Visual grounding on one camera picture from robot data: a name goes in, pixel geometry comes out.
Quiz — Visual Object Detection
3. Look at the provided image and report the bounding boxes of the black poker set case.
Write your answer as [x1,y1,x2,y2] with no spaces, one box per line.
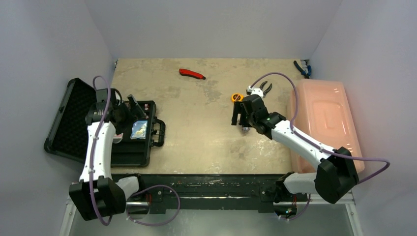
[44,78,166,168]

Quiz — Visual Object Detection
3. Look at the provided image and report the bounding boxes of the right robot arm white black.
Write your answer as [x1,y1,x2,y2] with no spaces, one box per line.
[231,95,359,204]

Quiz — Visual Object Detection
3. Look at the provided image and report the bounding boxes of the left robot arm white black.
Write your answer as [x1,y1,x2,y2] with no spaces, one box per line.
[69,88,147,226]

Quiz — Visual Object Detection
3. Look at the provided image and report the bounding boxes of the yellow tape measure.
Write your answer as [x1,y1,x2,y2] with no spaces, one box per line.
[231,93,244,103]

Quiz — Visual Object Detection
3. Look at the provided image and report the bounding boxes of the blue playing card deck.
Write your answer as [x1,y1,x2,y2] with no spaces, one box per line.
[130,120,148,140]

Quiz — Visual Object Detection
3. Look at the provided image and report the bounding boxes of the red playing card deck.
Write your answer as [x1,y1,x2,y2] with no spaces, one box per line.
[114,133,123,140]

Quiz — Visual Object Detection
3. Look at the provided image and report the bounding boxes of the red utility knife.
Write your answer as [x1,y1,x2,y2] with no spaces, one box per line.
[179,68,206,80]

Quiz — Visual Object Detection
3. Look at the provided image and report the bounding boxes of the pink plastic storage bin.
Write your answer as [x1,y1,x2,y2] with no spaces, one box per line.
[287,79,362,157]

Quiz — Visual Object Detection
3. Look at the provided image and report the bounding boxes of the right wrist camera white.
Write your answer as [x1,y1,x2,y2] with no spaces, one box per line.
[246,86,265,98]

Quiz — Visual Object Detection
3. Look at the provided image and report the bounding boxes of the black handled pliers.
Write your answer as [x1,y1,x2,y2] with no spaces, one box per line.
[259,81,272,97]

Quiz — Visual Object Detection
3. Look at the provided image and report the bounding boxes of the blue handled pliers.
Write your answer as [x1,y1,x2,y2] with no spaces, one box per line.
[293,60,312,79]

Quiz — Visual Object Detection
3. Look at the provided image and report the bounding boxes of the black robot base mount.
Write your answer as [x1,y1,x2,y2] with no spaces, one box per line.
[127,174,307,214]

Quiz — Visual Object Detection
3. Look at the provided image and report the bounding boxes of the aluminium frame rail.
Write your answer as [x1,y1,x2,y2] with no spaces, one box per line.
[59,193,363,236]

